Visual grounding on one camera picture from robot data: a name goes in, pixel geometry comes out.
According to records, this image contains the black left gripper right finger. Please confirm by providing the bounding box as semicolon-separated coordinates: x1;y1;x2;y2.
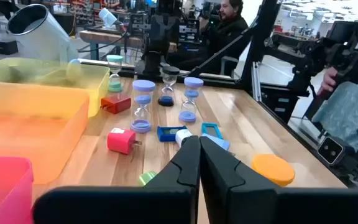
199;136;358;224

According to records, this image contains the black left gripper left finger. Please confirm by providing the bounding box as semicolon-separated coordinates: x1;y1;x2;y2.
32;135;201;224

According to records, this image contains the blue digital timer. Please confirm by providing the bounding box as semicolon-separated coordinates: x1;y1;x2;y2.
157;125;188;143

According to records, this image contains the teal digital timer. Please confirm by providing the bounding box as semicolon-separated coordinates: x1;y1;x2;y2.
201;122;224;140

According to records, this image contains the red white-label wall charger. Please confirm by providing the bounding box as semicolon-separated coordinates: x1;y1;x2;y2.
106;127;142;156

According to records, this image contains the dark red wall charger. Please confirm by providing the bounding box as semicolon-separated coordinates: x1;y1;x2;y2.
100;94;132;115

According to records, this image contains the purple hourglass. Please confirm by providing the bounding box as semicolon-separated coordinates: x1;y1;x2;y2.
130;79;157;134
178;77;204;123

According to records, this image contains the black hourglass blue sand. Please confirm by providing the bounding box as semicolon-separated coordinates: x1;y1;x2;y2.
157;65;181;107

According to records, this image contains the mint green hourglass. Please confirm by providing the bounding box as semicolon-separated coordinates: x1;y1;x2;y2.
106;54;124;93

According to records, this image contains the orange hourglass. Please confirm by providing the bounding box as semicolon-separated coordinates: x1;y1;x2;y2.
251;153;296;187

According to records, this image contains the yellow plastic bin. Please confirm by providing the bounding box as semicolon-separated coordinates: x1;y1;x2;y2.
0;57;111;118

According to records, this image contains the person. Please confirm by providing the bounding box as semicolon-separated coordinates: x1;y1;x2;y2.
311;0;358;187
166;0;250;71

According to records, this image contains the person's hand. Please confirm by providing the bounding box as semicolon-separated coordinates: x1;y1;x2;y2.
320;67;338;93

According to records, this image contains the orange plastic bin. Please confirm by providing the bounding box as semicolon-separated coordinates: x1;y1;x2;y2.
0;80;90;187

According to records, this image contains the pink plastic bin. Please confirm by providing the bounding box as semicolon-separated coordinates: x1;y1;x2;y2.
0;155;34;224

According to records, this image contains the wooden workbench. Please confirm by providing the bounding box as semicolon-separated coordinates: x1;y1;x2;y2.
79;29;178;54

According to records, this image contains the white cylindrical container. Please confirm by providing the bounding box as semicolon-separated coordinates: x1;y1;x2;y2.
7;3;80;63

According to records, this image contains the lavender wall charger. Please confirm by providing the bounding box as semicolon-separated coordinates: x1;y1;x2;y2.
201;133;231;152

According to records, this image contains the black table-level camera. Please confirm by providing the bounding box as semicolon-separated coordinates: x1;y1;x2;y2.
317;136;347;166

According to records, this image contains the silver aluminium post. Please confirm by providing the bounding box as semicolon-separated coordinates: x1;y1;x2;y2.
250;61;263;103

